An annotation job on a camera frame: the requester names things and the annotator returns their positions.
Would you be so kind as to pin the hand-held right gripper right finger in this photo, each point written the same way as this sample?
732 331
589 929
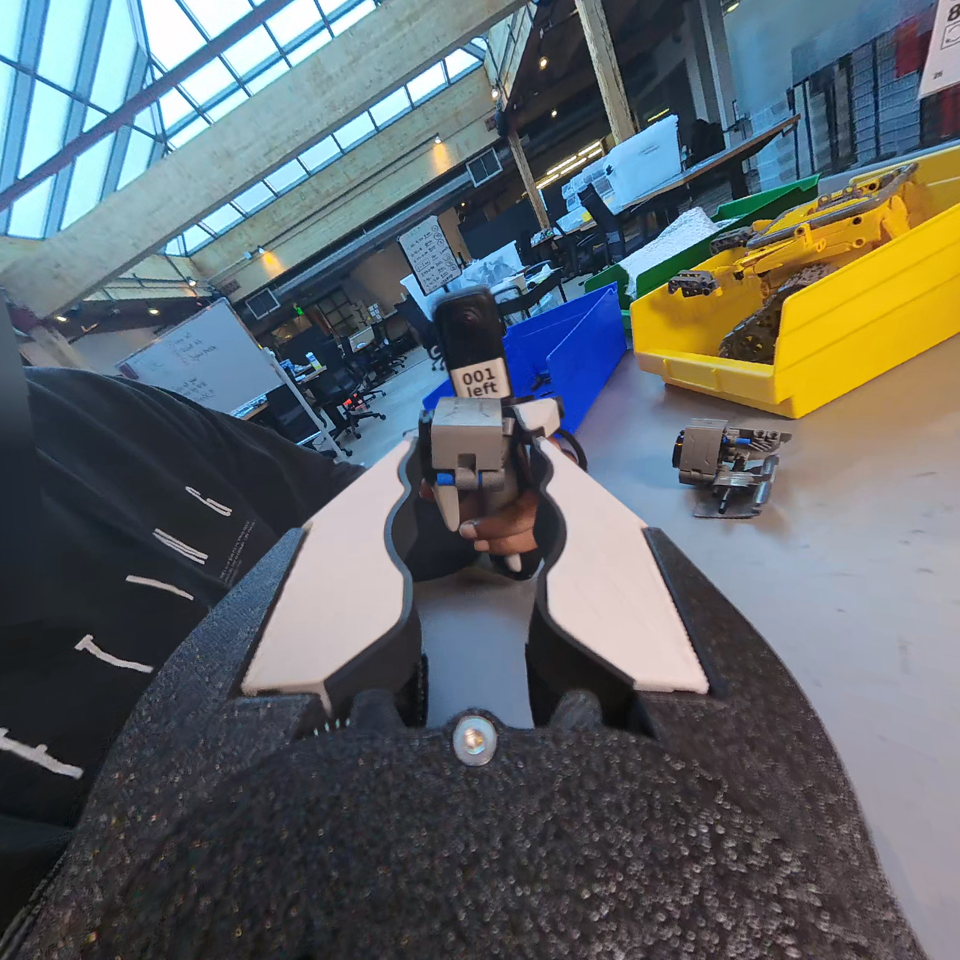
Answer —
622 600

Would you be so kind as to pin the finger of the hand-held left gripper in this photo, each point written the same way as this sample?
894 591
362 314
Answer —
540 418

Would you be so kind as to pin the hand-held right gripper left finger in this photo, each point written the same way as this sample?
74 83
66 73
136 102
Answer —
330 600

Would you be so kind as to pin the grey curved brick panel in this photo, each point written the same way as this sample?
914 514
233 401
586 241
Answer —
469 435

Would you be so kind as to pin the person's left hand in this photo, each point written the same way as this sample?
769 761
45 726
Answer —
502 529

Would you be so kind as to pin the clear plastic storage box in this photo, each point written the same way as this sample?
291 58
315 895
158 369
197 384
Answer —
645 161
491 266

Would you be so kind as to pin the blue plastic storage bin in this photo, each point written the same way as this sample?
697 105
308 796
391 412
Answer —
577 352

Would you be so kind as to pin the small whiteboard sign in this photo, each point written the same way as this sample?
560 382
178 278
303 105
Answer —
431 255

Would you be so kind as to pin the black office chair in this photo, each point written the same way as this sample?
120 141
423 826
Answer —
349 382
600 217

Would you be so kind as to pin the white air vent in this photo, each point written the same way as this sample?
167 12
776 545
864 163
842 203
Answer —
484 167

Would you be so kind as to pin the grey brick head assembly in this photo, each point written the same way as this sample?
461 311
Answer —
705 457

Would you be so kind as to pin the white foam sheet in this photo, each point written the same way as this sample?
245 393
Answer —
675 240

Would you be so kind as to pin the large whiteboard on stand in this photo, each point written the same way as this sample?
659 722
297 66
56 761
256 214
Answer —
202 360

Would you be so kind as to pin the wooden table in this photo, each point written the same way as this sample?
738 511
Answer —
720 161

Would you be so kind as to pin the green plastic storage bin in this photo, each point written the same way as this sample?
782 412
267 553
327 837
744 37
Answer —
772 196

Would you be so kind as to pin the yellow plastic storage bin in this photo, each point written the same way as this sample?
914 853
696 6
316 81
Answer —
862 337

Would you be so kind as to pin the yellow toy tracked robot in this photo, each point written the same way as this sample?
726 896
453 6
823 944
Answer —
825 225

